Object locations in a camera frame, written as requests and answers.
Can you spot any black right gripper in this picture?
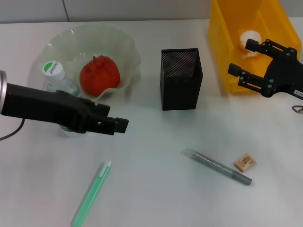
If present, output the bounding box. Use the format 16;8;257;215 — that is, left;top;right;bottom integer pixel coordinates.
228;38;303;100

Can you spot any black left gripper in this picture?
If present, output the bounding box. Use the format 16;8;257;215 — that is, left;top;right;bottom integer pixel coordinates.
4;82;111;134

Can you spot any white paper ball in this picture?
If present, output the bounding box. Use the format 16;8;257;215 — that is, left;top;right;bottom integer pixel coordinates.
239;30;262;59

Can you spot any red-orange toy orange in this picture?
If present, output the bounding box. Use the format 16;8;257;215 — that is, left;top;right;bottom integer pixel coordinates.
79;55;120;96

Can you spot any clear bottle with green label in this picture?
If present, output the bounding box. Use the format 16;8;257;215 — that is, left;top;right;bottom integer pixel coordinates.
42;61;90;139

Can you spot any green pen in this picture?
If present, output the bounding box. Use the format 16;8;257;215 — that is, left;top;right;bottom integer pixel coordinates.
71;160;112;227

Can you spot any grey marker pen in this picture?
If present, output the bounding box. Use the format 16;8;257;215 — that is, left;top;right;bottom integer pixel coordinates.
181;148;253;186

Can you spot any beige eraser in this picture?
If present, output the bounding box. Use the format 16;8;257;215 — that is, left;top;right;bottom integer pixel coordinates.
233;153;257;171

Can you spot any black mesh pen holder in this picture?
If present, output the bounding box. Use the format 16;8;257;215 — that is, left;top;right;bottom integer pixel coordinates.
160;48;204;111

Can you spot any pale green glass fruit plate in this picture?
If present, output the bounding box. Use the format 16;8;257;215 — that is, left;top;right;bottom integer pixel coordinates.
39;23;140;104

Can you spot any yellow plastic bin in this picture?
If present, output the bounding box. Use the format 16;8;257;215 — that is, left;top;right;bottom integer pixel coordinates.
207;0;303;95

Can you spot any left gripper cable with connector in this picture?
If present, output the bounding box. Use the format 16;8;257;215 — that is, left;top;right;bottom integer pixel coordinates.
0;117;26;142

